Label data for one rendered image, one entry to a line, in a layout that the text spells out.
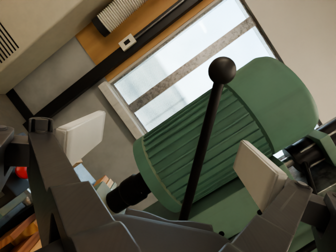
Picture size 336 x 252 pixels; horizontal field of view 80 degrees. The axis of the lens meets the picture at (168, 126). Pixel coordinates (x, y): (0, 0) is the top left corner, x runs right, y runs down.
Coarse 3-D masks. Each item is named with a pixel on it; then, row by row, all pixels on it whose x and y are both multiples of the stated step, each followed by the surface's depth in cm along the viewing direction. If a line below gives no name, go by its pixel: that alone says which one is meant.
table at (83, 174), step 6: (78, 168) 70; (84, 168) 73; (78, 174) 68; (84, 174) 71; (90, 174) 74; (84, 180) 69; (90, 180) 72; (18, 204) 46; (12, 210) 44; (18, 210) 45; (6, 216) 42; (12, 216) 43; (0, 222) 40; (0, 228) 40; (0, 234) 39; (6, 246) 39; (12, 246) 40
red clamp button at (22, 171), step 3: (15, 168) 37; (18, 168) 37; (21, 168) 37; (24, 168) 38; (15, 171) 36; (18, 171) 36; (21, 171) 37; (24, 171) 37; (18, 174) 36; (21, 174) 36; (24, 174) 37; (21, 177) 37; (24, 177) 37; (27, 177) 37
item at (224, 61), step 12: (216, 60) 24; (228, 60) 24; (216, 72) 24; (228, 72) 24; (216, 84) 25; (216, 96) 26; (216, 108) 26; (204, 120) 27; (204, 132) 27; (204, 144) 27; (204, 156) 28; (192, 168) 28; (192, 180) 28; (192, 192) 29; (180, 216) 30
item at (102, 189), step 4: (100, 184) 47; (104, 184) 48; (96, 188) 45; (100, 188) 46; (104, 188) 47; (108, 188) 48; (100, 192) 45; (104, 192) 46; (100, 196) 44; (104, 196) 45; (104, 200) 44; (108, 208) 44; (112, 212) 44; (120, 212) 47
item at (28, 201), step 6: (24, 192) 42; (30, 192) 43; (30, 198) 42; (24, 204) 42; (30, 204) 41; (24, 210) 39; (30, 210) 38; (18, 216) 39; (24, 216) 39; (6, 222) 40; (12, 222) 39; (18, 222) 39; (6, 228) 39
